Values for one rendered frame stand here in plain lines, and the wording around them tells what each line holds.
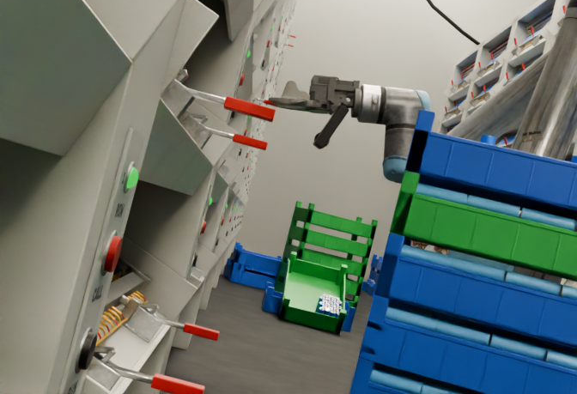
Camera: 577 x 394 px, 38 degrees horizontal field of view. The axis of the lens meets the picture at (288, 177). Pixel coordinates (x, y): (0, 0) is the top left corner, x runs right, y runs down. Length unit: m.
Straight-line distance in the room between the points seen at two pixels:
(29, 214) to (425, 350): 0.78
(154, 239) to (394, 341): 0.32
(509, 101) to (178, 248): 1.16
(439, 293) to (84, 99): 0.80
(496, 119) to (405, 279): 1.02
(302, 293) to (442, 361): 1.80
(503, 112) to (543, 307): 1.01
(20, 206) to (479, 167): 0.79
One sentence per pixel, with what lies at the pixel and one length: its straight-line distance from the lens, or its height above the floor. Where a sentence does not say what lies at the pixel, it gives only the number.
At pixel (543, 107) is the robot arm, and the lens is 1.80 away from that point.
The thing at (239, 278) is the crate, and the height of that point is 0.02.
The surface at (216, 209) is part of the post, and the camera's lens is 1.72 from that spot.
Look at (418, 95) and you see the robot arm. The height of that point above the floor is 0.66.
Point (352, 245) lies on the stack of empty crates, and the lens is 3.43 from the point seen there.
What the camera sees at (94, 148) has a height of 0.31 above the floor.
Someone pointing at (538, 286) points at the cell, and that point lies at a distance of 1.07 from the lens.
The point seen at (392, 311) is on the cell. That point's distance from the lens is 1.07.
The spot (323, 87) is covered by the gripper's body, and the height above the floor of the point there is 0.63.
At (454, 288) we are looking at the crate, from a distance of 1.05.
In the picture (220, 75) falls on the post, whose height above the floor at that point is 0.45.
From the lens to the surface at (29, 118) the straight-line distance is 0.26.
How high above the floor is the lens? 0.30
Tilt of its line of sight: 3 degrees up
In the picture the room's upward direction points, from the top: 14 degrees clockwise
